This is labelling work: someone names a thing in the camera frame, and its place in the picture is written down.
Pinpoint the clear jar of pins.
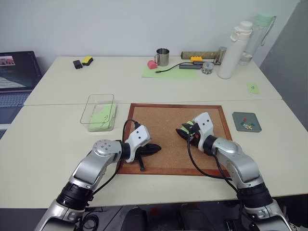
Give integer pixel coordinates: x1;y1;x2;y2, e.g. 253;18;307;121
201;62;215;76

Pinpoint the wood-framed cork board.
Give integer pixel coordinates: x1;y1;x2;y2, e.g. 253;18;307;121
117;103;233;177

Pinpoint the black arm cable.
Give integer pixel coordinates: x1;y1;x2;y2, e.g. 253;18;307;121
187;134;256;231
79;119;141;229

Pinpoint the black USB cable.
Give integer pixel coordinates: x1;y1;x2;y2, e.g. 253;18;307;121
155;63;193;74

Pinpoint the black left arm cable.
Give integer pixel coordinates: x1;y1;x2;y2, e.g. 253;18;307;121
79;119;141;229

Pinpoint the green sticky note with mark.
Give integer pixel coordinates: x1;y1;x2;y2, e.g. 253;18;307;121
246;82;261;94

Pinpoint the steel mug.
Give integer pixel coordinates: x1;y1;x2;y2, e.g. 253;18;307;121
154;48;170;67

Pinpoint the yellow black sponge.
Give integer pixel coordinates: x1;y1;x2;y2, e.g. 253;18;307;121
81;56;95;67

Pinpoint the clear bottle green lid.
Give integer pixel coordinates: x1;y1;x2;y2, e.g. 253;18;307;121
238;13;277;67

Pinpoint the grey laptop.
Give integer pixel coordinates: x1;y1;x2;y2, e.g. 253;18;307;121
0;50;43;141

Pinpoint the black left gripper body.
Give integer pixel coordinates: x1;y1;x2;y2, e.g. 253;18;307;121
134;143;148;160

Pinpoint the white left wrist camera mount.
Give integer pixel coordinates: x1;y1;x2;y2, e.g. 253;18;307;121
124;125;153;164

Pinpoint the clear plastic box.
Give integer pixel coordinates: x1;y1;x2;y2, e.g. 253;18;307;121
80;93;118;132

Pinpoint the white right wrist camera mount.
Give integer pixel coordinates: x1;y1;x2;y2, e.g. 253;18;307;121
192;112;214;151

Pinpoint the large green paper sheet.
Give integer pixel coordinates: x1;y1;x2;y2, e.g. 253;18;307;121
141;64;199;80

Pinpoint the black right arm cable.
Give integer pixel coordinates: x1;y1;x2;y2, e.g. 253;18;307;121
187;134;256;231

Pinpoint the grey square tray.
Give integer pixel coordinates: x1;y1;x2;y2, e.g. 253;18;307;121
231;112;263;133

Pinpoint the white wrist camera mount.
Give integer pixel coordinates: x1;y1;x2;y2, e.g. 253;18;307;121
192;112;214;151
124;125;153;164

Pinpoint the dark rounded shape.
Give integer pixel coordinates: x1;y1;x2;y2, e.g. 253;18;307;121
124;205;148;231
180;203;213;231

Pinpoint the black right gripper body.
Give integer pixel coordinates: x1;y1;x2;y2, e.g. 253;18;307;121
188;123;202;147

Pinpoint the grey USB hub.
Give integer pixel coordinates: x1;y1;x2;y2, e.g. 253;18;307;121
179;63;205;71

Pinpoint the white water bottle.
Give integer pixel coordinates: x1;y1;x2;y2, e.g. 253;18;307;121
217;21;254;79

